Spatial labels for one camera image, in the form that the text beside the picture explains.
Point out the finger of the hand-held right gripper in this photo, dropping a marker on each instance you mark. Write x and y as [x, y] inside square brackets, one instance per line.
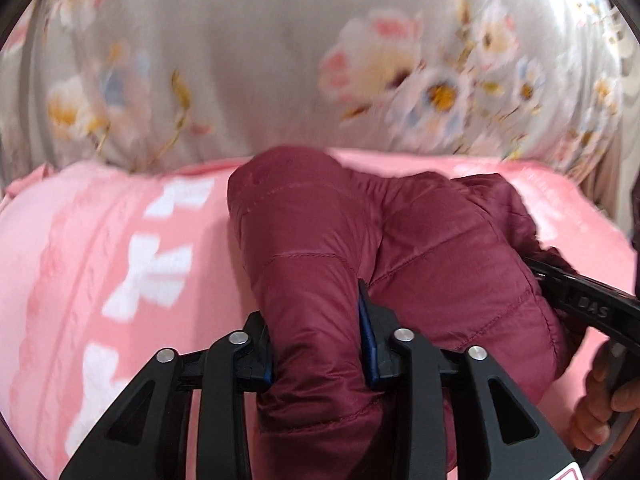
[546, 266]

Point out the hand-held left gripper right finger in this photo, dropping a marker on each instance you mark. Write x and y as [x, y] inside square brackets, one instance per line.
[369, 345]

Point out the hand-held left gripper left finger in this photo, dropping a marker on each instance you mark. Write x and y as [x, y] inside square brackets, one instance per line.
[266, 363]

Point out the maroon puffer jacket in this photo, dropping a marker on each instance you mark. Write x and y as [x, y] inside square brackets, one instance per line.
[310, 240]

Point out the person's right hand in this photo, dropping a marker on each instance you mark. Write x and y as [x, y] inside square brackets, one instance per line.
[590, 410]

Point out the pink bow-print blanket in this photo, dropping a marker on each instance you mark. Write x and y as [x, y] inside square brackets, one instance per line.
[75, 240]

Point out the grey floral quilt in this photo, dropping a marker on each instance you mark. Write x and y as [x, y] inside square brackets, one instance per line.
[250, 60]

